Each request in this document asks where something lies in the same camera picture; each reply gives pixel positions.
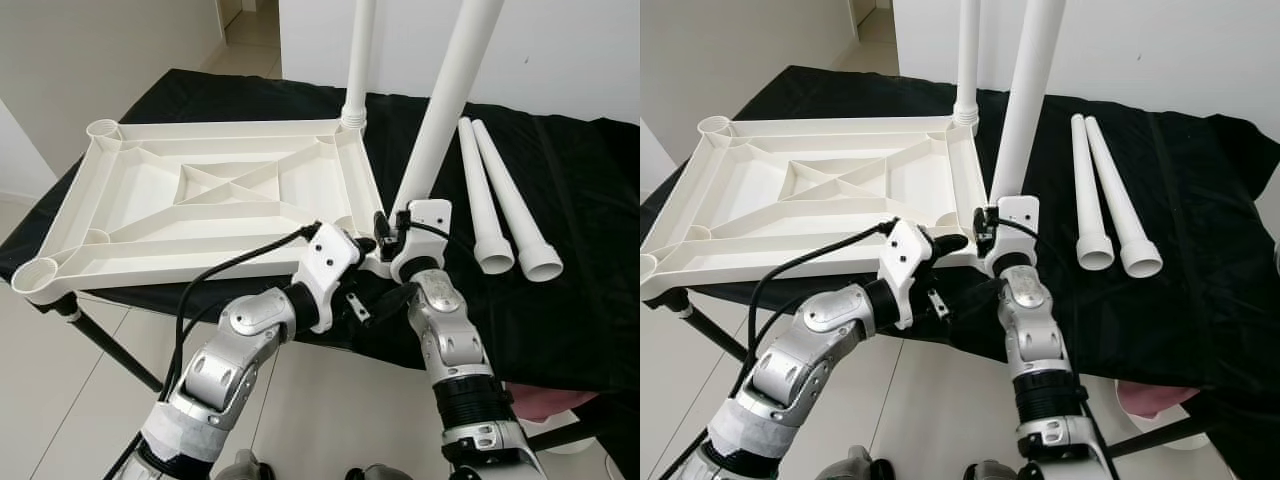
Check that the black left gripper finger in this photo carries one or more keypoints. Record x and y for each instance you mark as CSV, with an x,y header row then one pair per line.
x,y
950,244

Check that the white plastic table top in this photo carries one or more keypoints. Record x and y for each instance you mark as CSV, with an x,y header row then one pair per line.
x,y
140,195
770,190

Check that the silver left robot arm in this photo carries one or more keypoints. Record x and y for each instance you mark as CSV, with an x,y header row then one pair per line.
x,y
820,330
240,330

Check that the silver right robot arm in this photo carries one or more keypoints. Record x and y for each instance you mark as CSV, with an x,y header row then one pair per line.
x,y
445,330
1035,330

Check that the grey right robot leg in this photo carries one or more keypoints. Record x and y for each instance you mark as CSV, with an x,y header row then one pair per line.
x,y
378,473
998,472

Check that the pink cloth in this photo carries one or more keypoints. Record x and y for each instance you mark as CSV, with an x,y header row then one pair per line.
x,y
535,405
1155,398

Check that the black table cloth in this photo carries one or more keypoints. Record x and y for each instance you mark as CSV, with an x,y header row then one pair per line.
x,y
1220,250
580,200

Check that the black metal table leg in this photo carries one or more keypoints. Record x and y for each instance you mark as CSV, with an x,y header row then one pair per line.
x,y
570,430
1170,438
715,335
120,355

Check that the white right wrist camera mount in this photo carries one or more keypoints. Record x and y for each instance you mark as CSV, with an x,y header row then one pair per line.
x,y
1018,230
425,235

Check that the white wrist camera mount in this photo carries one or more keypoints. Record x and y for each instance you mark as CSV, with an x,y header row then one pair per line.
x,y
425,235
905,265
1018,230
325,260

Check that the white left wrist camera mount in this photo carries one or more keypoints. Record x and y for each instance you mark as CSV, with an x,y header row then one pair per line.
x,y
325,260
905,265

